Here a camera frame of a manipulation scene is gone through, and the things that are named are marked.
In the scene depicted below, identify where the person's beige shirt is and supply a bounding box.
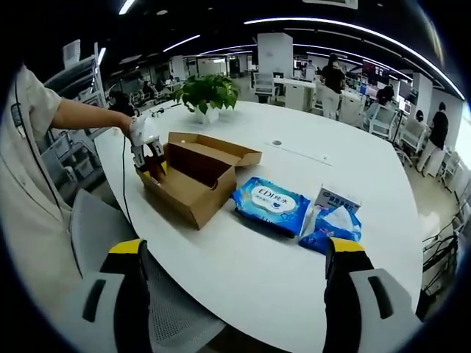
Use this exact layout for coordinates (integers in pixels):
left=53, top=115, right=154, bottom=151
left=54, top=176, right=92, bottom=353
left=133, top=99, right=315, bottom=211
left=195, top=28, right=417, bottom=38
left=0, top=65, right=85, bottom=297

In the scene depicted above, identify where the brown cardboard shoe box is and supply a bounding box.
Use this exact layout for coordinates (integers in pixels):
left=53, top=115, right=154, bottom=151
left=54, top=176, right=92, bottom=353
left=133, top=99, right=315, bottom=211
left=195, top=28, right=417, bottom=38
left=135, top=131, right=263, bottom=231

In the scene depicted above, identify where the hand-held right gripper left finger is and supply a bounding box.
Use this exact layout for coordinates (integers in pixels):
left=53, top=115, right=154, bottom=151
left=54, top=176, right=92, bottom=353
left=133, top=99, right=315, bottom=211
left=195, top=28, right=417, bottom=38
left=51, top=238, right=153, bottom=353

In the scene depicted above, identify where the long curved ceiling light strip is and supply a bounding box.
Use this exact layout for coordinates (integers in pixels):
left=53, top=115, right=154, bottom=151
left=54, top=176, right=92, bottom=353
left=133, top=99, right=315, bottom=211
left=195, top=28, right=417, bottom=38
left=244, top=15, right=467, bottom=101

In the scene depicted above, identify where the small black cabled device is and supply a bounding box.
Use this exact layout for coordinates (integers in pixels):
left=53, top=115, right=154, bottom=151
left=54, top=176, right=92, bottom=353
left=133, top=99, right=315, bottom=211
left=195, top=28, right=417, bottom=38
left=148, top=104, right=182, bottom=118

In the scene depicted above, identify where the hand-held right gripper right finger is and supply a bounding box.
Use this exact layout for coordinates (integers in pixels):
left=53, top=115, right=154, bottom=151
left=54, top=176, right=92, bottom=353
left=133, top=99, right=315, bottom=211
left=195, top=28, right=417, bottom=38
left=322, top=236, right=425, bottom=353

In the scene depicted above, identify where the white ceiling air conditioner vent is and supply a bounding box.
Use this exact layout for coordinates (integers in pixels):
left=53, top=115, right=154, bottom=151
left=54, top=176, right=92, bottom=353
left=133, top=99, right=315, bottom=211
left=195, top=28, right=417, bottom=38
left=301, top=0, right=358, bottom=9

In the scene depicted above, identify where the blue wet wipes soft pack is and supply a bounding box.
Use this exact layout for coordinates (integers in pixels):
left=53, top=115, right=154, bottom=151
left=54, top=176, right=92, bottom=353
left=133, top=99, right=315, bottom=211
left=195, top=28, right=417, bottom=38
left=230, top=176, right=313, bottom=238

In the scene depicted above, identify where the small white printed box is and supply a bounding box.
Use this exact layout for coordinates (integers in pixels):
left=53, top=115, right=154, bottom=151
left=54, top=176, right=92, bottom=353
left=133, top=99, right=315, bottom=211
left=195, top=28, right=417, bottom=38
left=317, top=185, right=363, bottom=214

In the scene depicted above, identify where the grey mesh office chair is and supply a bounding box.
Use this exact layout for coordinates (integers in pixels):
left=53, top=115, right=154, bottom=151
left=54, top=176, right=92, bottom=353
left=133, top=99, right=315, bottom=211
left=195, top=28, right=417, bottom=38
left=68, top=188, right=226, bottom=353

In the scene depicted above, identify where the green potted plant white pot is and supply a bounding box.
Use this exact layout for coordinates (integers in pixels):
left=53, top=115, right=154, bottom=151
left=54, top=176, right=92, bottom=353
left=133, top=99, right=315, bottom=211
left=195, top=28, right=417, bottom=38
left=171, top=74, right=241, bottom=125

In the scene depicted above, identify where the grey metal shelf rack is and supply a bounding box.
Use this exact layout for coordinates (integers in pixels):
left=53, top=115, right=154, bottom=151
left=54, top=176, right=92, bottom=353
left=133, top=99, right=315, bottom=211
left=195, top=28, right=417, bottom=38
left=39, top=39, right=108, bottom=193

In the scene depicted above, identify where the blue tissue soft pack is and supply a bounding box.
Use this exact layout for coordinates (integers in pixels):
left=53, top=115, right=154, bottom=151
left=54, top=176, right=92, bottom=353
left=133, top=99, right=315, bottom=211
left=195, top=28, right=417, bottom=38
left=298, top=204, right=363, bottom=256

